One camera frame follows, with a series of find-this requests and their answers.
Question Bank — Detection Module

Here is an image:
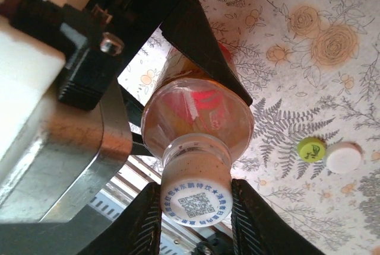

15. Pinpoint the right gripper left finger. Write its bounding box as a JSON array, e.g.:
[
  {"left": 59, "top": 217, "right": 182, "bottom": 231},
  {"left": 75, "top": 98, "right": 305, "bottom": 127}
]
[{"left": 74, "top": 181, "right": 163, "bottom": 255}]

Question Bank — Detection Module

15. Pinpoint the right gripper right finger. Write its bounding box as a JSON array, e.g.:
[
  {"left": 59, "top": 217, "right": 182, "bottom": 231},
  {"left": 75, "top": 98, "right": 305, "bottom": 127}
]
[{"left": 230, "top": 178, "right": 326, "bottom": 255}]

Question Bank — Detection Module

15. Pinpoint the pink drink bottle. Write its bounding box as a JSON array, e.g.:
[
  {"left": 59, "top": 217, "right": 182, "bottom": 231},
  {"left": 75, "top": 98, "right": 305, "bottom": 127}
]
[{"left": 141, "top": 40, "right": 255, "bottom": 176}]

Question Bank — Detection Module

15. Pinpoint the white cap blue print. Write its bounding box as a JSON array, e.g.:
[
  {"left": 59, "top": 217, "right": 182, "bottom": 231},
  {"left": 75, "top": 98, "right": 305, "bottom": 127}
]
[{"left": 159, "top": 157, "right": 233, "bottom": 228}]

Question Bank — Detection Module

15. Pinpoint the green bottle cap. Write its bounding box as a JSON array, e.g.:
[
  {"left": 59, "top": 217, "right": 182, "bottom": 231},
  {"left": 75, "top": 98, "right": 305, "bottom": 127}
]
[{"left": 297, "top": 136, "right": 326, "bottom": 162}]

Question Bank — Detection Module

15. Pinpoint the plain white bottle cap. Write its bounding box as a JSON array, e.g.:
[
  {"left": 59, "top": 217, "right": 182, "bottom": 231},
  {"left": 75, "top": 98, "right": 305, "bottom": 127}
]
[{"left": 325, "top": 141, "right": 363, "bottom": 174}]

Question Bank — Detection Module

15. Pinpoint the floral table cloth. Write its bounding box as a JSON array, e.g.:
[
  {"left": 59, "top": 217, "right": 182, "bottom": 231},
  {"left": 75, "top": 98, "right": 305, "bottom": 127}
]
[{"left": 117, "top": 0, "right": 380, "bottom": 255}]

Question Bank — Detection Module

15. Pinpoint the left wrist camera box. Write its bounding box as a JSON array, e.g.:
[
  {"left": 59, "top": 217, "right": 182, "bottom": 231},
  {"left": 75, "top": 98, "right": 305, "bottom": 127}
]
[{"left": 0, "top": 0, "right": 134, "bottom": 224}]

